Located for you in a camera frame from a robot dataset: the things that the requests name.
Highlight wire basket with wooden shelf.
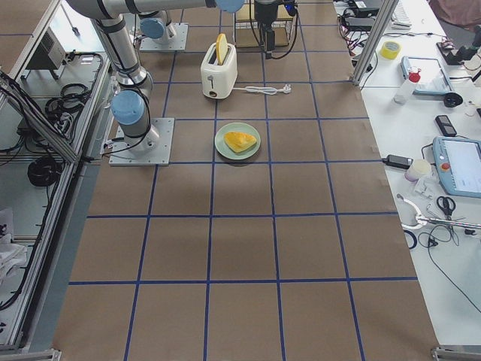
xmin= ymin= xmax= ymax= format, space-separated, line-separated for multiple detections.
xmin=233 ymin=1 xmax=298 ymax=50

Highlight white toaster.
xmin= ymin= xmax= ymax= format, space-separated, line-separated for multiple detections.
xmin=200 ymin=44 xmax=237 ymax=99

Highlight toast slice in toaster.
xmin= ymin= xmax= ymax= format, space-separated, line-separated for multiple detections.
xmin=215 ymin=33 xmax=228 ymax=65

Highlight white toaster power cord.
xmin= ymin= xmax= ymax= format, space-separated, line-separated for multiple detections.
xmin=233 ymin=83 xmax=294 ymax=96

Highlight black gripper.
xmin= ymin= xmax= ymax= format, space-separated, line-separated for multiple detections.
xmin=254 ymin=0 xmax=279 ymax=59

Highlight blue teach pendant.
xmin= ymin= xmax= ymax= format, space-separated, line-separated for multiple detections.
xmin=401 ymin=56 xmax=454 ymax=96
xmin=432 ymin=136 xmax=480 ymax=199

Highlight black scissors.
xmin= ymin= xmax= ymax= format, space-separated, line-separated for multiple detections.
xmin=436 ymin=196 xmax=456 ymax=220

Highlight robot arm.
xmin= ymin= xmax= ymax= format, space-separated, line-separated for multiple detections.
xmin=68 ymin=1 xmax=244 ymax=151

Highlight yellow tape roll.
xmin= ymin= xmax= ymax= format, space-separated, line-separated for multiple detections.
xmin=380 ymin=41 xmax=401 ymax=60

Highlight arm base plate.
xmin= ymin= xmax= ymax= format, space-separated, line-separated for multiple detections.
xmin=108 ymin=117 xmax=174 ymax=166
xmin=140 ymin=19 xmax=189 ymax=52

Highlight aluminium frame post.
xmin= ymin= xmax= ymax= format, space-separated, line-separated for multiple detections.
xmin=351 ymin=0 xmax=398 ymax=86

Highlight triangular bread on plate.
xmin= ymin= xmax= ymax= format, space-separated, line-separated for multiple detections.
xmin=223 ymin=132 xmax=257 ymax=153

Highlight green plate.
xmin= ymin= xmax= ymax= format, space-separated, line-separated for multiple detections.
xmin=214 ymin=122 xmax=261 ymax=160

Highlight white bottle red cap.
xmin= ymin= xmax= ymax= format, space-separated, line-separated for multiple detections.
xmin=393 ymin=67 xmax=421 ymax=105

